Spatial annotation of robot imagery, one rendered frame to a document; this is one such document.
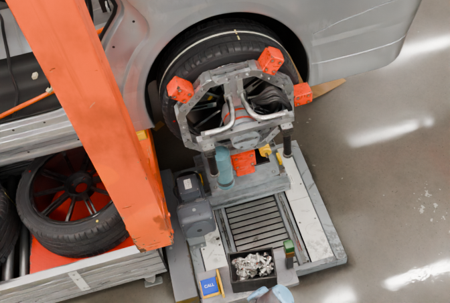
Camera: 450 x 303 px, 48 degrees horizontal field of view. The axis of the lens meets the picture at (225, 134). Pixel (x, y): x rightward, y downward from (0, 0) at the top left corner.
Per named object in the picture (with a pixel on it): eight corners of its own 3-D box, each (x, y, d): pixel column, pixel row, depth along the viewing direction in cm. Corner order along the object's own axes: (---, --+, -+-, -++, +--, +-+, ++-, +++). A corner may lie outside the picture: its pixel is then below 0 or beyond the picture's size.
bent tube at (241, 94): (275, 86, 226) (274, 69, 218) (289, 118, 214) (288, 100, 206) (237, 96, 225) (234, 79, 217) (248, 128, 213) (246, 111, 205)
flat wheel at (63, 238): (122, 139, 311) (110, 113, 293) (170, 217, 272) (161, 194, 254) (18, 192, 295) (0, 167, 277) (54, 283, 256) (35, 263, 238)
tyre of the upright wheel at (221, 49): (311, 43, 255) (201, -6, 219) (327, 75, 240) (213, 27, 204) (236, 129, 291) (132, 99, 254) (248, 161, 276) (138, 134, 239)
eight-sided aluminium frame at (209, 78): (290, 129, 261) (288, 49, 219) (294, 139, 257) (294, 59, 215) (187, 157, 258) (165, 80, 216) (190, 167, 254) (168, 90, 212)
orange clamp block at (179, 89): (191, 82, 222) (175, 74, 216) (195, 94, 217) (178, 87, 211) (182, 92, 225) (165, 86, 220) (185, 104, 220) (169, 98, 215)
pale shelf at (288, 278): (287, 251, 236) (286, 248, 234) (299, 285, 226) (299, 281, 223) (197, 276, 234) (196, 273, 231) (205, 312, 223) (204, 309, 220)
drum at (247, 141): (250, 112, 245) (247, 92, 234) (262, 146, 231) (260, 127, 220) (221, 120, 244) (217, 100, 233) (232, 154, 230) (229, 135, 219)
